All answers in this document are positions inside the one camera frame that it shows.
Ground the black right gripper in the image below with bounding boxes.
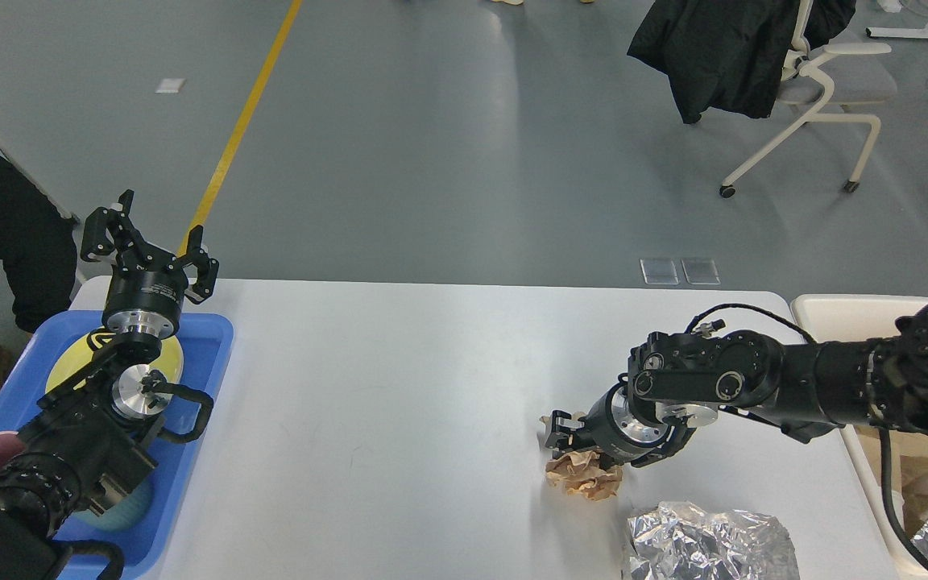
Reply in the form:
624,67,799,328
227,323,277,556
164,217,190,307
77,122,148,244
544,383,696,470

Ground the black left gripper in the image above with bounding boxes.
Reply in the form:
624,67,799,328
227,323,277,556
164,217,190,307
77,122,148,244
81,190,220,339

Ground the brown paper ball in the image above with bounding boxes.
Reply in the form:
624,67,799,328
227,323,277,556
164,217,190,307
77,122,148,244
544,450,624,502

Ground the yellow plate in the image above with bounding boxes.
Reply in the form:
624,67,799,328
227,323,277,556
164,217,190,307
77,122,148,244
44,328,184,393

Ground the green grey mug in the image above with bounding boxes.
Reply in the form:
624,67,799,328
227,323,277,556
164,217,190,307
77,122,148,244
71,478,154,532

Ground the brown paper bag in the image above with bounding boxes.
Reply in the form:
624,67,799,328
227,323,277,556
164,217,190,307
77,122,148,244
854,426,881,486
890,432,928,492

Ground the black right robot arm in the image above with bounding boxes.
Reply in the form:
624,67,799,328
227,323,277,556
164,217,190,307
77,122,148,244
544,304,928,572

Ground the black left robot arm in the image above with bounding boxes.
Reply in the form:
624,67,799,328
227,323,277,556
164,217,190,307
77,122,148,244
0,190,220,579

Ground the person in black clothes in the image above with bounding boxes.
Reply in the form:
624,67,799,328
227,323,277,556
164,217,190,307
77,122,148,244
0,155,77,334

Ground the white plastic bin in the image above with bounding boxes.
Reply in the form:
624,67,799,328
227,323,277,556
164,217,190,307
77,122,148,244
792,294,928,579

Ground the black jacket on chair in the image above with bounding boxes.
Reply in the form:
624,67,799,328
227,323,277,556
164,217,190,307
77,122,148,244
627,0,856,126

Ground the white office chair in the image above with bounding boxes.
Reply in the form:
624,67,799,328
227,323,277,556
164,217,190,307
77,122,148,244
719,1,897,198

